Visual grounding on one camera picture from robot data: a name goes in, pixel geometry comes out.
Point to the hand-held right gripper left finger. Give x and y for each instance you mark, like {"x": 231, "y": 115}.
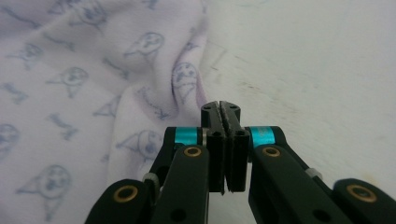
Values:
{"x": 216, "y": 155}

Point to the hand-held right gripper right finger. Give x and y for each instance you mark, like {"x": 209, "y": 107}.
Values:
{"x": 238, "y": 161}

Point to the lilac printed cloth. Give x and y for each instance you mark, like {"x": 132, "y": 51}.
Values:
{"x": 77, "y": 124}

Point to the white grid mat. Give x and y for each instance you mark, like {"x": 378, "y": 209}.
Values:
{"x": 311, "y": 62}

